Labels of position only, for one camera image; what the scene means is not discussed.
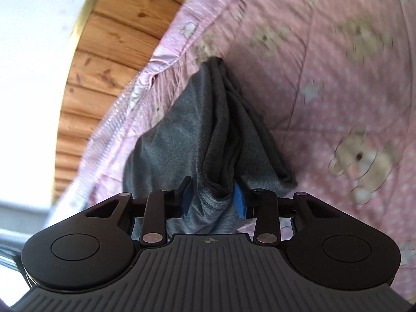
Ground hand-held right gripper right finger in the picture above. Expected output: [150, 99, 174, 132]
[233, 184, 332, 246]

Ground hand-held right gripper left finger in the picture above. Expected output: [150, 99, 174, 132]
[85, 176, 193, 246]

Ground grey pants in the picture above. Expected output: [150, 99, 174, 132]
[123, 56, 298, 235]

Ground pink printed bedsheet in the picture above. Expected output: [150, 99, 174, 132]
[49, 0, 416, 300]

